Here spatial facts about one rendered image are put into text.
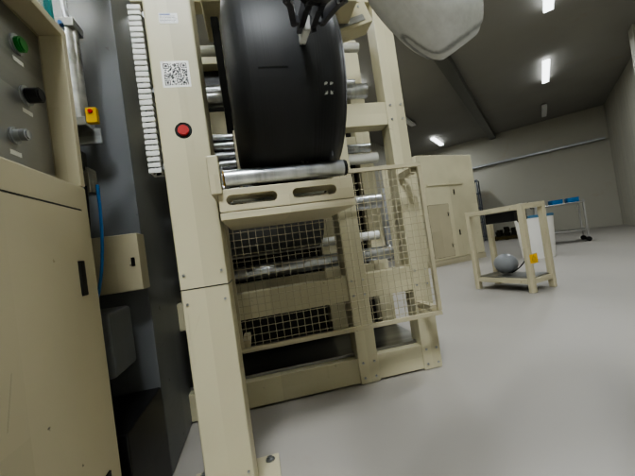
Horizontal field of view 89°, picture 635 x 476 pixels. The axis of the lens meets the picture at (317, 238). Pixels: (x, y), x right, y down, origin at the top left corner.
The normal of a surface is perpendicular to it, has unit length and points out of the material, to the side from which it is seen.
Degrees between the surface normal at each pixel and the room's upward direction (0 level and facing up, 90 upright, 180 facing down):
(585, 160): 90
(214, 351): 90
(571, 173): 90
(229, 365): 90
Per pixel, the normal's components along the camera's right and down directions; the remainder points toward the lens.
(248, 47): -0.07, 0.04
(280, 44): 0.19, 0.01
